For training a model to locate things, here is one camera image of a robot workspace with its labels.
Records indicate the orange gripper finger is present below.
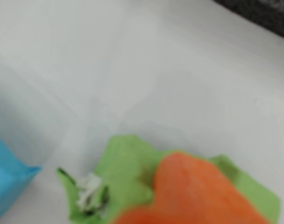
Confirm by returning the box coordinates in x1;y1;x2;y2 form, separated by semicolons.
111;151;273;224

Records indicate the green paper rubbish bundle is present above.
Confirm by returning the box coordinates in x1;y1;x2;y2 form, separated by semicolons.
57;134;282;224

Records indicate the blue paper rubbish bundle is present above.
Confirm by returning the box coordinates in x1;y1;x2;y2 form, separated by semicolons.
0;132;43;224

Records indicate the long black foam border strip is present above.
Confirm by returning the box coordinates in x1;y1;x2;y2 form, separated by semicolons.
212;0;284;49

